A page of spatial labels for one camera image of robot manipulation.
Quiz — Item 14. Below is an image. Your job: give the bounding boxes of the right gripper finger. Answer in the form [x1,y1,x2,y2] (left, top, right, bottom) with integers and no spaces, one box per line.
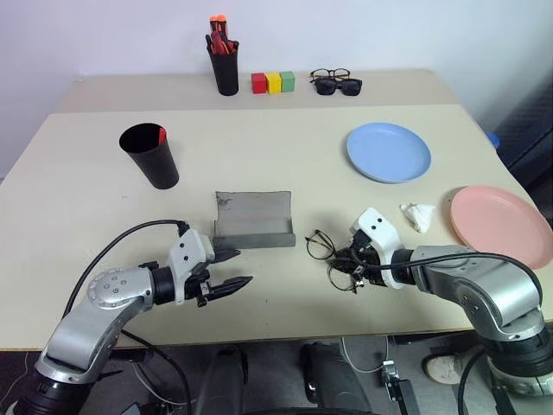
[331,246,360,267]
[350,264,369,296]

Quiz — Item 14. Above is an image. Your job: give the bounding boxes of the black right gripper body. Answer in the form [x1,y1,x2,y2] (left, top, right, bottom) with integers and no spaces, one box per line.
[347,231,388,289]

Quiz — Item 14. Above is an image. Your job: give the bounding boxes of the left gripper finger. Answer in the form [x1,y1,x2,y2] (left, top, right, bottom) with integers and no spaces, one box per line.
[214,246,244,265]
[209,275,254,300]

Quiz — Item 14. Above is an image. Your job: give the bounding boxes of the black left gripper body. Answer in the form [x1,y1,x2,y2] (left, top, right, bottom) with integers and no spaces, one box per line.
[184,246,226,309]

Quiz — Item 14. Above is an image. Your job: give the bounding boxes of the thin gold-rimmed glasses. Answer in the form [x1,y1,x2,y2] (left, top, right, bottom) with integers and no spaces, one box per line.
[304,229,362,296]

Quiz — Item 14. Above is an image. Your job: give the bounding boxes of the open grey glasses case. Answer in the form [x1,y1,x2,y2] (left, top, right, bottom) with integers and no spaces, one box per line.
[212,189,298,251]

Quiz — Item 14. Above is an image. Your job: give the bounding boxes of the wide black cup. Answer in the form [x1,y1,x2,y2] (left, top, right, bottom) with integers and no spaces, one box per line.
[118,122,181,191]

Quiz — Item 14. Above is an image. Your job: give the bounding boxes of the tall narrow black cup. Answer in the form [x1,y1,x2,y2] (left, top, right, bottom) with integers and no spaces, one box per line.
[209,41,240,97]

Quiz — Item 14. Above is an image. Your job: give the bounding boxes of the black-rimmed clear glasses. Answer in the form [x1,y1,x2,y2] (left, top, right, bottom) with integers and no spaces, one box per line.
[308,67,353,84]

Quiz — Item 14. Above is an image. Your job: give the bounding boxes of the crumpled white tissue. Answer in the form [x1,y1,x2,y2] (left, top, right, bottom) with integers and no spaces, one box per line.
[398,202,437,235]

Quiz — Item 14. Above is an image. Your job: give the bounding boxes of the dark rounded robot leg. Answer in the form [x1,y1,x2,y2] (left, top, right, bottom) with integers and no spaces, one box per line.
[193,344,251,415]
[299,341,384,415]

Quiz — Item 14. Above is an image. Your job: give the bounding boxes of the light blue plate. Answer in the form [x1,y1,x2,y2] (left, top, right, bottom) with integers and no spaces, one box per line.
[346,122,433,185]

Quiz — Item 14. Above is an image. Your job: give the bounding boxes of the white shoe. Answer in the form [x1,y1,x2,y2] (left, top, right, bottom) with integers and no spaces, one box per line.
[422,352,464,386]

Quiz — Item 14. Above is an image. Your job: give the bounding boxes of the pink plate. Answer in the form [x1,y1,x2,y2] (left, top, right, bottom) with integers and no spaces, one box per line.
[449,185,553,271]

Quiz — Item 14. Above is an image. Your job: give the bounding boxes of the black sunglasses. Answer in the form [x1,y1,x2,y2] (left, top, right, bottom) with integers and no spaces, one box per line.
[312,77,364,98]

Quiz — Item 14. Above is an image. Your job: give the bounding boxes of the black chair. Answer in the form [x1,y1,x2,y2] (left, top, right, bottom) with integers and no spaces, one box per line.
[492,80,553,204]

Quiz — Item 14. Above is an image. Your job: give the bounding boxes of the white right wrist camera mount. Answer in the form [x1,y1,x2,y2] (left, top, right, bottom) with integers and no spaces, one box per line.
[348,207,416,290]

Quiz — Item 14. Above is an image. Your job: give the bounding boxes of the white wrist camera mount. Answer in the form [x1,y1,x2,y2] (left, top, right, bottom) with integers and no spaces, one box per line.
[167,228,216,306]
[348,207,416,290]

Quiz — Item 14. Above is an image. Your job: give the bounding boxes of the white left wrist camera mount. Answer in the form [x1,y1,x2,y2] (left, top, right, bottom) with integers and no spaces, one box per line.
[167,228,216,306]

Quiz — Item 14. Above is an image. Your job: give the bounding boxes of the thin white cable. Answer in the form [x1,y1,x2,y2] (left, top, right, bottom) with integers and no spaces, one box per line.
[340,336,391,374]

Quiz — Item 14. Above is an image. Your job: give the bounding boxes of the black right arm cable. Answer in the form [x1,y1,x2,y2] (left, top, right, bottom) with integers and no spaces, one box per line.
[365,252,546,304]

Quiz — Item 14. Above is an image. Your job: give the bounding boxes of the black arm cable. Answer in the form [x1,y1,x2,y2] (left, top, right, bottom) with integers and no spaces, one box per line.
[63,219,191,319]
[365,252,546,304]

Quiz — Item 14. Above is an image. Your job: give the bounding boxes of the black robot body cable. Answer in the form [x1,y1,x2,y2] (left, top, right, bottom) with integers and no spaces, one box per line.
[119,330,194,415]

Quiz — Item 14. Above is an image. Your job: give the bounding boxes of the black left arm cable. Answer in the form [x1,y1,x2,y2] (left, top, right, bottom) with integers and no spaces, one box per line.
[63,219,191,319]

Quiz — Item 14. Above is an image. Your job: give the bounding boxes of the metal table leg bracket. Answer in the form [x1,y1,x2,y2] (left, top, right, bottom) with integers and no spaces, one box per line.
[378,360,418,415]

